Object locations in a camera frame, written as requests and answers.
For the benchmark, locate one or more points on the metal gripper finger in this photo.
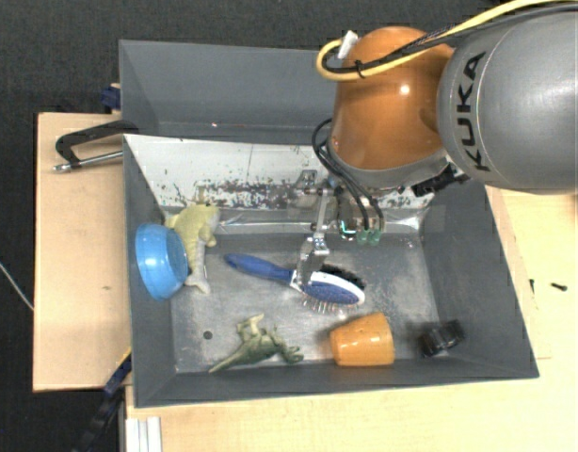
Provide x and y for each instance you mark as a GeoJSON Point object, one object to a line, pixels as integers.
{"type": "Point", "coordinates": [309, 178]}
{"type": "Point", "coordinates": [317, 248]}

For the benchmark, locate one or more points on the blue and white hairbrush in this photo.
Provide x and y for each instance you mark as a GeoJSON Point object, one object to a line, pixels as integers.
{"type": "Point", "coordinates": [336, 290]}

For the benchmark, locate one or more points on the orange plastic cup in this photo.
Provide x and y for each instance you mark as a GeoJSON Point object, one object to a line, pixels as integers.
{"type": "Point", "coordinates": [362, 342]}

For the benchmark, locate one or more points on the grey metal bin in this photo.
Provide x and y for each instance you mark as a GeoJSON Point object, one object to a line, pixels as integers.
{"type": "Point", "coordinates": [251, 87]}

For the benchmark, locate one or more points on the green toy dinosaur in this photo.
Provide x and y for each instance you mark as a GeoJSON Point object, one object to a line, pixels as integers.
{"type": "Point", "coordinates": [253, 346]}

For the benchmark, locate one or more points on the yellow-green plush toy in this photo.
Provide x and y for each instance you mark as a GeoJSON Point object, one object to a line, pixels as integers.
{"type": "Point", "coordinates": [195, 226]}

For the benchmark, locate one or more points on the small black ribbed cap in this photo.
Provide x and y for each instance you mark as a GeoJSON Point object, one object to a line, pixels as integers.
{"type": "Point", "coordinates": [439, 339]}

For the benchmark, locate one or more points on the blue plastic bowl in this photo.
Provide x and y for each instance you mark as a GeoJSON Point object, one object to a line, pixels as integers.
{"type": "Point", "coordinates": [157, 262]}

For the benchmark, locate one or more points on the small black screw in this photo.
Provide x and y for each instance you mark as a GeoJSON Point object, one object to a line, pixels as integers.
{"type": "Point", "coordinates": [560, 286]}

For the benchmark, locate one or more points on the pale wood board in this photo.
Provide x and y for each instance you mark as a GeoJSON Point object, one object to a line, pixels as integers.
{"type": "Point", "coordinates": [82, 252]}

